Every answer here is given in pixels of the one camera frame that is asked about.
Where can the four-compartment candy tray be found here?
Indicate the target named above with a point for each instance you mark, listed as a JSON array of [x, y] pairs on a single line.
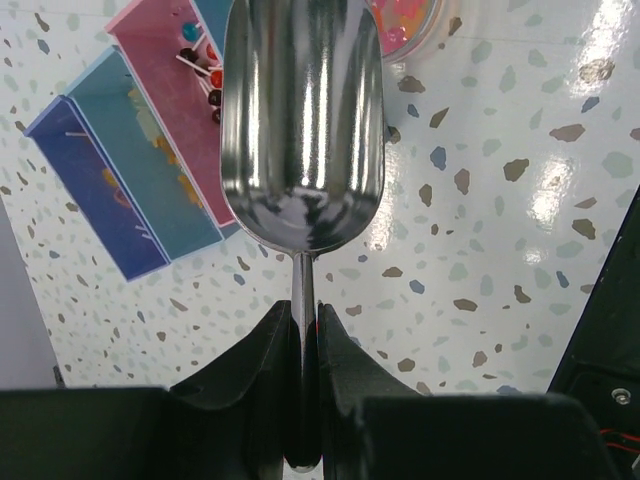
[[79, 138]]

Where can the lollipops pile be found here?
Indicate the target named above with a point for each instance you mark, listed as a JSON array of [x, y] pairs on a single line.
[[200, 56]]

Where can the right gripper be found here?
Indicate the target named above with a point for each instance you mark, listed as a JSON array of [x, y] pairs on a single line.
[[600, 366]]

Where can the metal candy scoop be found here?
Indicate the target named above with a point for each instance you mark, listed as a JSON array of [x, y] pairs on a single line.
[[302, 157]]

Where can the clear plastic jar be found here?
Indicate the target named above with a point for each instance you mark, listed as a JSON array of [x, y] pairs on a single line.
[[428, 28]]

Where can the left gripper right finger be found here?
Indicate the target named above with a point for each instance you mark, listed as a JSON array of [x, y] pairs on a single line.
[[375, 427]]

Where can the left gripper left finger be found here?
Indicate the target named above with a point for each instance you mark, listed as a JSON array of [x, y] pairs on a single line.
[[219, 423]]

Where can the star candies pile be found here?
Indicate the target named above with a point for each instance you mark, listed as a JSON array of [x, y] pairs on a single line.
[[398, 21]]

